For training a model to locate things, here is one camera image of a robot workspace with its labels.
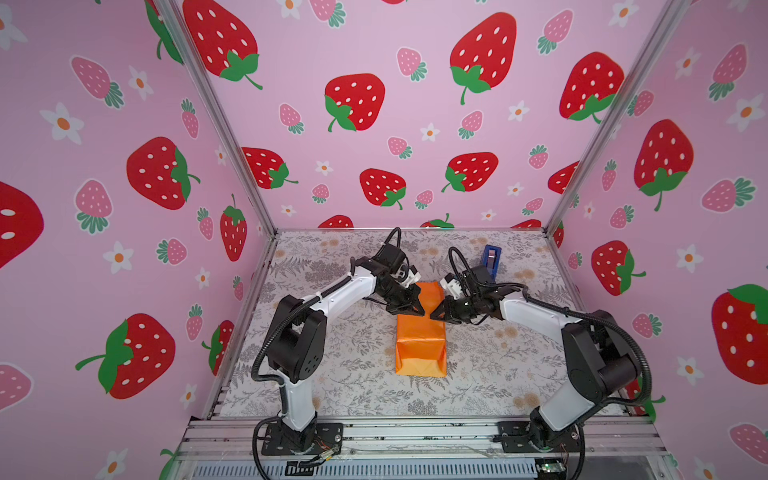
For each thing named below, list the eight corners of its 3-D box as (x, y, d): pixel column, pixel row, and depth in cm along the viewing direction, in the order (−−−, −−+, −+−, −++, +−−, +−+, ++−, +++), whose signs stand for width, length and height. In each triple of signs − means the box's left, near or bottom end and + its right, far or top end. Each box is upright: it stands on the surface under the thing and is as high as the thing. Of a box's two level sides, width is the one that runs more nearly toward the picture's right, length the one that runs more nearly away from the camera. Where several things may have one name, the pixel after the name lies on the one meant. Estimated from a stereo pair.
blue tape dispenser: (482, 283, 108) (487, 269, 101) (482, 258, 115) (487, 244, 109) (496, 285, 107) (502, 272, 101) (495, 260, 115) (501, 246, 108)
